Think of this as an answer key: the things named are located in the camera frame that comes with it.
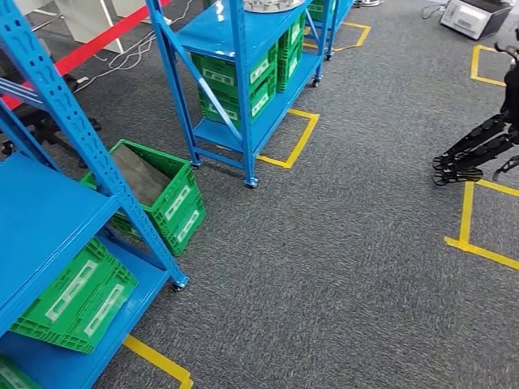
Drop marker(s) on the blue metal shelf rack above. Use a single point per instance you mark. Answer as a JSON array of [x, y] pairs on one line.
[[40, 215], [332, 27], [214, 32]]

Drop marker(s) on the yellow floor tape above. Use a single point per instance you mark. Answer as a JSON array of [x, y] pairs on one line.
[[362, 35], [162, 362], [466, 215], [302, 137], [475, 64]]

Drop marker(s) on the green crate with grey liner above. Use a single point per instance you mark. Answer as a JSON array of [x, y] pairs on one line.
[[178, 209]]

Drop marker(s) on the grey plastic wheel cover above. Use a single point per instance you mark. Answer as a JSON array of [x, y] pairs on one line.
[[271, 5]]

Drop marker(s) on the red barrier belt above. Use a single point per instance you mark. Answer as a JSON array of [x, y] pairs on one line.
[[93, 48]]

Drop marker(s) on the white cabinet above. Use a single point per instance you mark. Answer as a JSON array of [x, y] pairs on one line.
[[89, 21]]

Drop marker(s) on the black office chair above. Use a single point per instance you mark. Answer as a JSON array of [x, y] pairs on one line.
[[36, 121]]

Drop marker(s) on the white grey machine box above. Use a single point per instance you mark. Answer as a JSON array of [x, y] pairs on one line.
[[470, 16]]

